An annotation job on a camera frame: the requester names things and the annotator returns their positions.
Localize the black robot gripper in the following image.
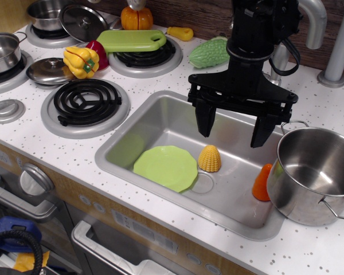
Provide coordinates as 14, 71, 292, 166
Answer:
188, 56, 298, 148

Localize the large steel pot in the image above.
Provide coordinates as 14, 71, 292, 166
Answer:
267, 124, 344, 226

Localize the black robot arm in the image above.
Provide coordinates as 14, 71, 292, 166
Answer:
188, 1, 302, 148

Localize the silver sink basin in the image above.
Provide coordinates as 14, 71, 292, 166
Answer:
95, 91, 284, 241

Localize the large steel pot lid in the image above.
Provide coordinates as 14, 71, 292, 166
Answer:
59, 4, 108, 42

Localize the small steel pot lid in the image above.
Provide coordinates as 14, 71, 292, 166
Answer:
26, 57, 75, 85

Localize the back steel pot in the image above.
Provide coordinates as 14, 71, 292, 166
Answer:
26, 0, 74, 32

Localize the left steel pot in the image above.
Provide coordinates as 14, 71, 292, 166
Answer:
0, 32, 27, 74

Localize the yellow toy corn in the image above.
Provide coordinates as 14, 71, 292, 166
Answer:
198, 145, 221, 172

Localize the green toy bitter gourd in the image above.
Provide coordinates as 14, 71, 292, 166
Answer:
189, 36, 230, 69

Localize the orange toy carrot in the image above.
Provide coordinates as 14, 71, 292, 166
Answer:
252, 164, 272, 202

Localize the light green plastic plate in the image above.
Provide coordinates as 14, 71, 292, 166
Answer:
133, 146, 198, 193

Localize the small yellow toy squash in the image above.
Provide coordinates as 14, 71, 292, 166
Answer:
166, 26, 194, 41

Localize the back right coil burner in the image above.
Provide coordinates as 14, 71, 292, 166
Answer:
108, 38, 183, 78

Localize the grey vertical pole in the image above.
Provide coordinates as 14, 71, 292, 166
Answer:
317, 17, 344, 88

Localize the silver toy faucet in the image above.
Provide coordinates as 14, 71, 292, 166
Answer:
271, 0, 327, 70

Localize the red toy bell pepper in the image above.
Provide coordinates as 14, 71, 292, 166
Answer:
86, 40, 109, 70

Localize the orange toy pumpkin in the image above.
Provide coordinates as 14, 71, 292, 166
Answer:
120, 7, 154, 30

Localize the green plastic cutting board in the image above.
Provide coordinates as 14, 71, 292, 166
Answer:
97, 30, 167, 53

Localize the hanging steel spoon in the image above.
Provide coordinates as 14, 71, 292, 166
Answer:
127, 0, 146, 11

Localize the front black coil burner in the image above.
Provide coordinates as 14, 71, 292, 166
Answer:
41, 79, 130, 139

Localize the yellow toy bell pepper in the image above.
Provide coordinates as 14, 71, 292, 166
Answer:
63, 46, 99, 79

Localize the silver oven dial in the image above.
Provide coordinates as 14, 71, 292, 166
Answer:
19, 163, 55, 197

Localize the grey round stove knob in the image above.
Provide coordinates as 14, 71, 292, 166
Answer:
0, 99, 26, 124

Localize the blue object lower left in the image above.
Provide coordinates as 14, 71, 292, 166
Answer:
0, 216, 42, 253

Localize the yellow cloth lower left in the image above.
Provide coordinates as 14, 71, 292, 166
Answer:
13, 251, 50, 272

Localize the silver dishwasher door handle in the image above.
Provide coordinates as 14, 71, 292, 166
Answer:
71, 221, 174, 275

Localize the silver oven door handle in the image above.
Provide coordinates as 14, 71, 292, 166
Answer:
0, 171, 62, 223

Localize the black corrugated hose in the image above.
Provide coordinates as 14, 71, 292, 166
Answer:
0, 230, 44, 275

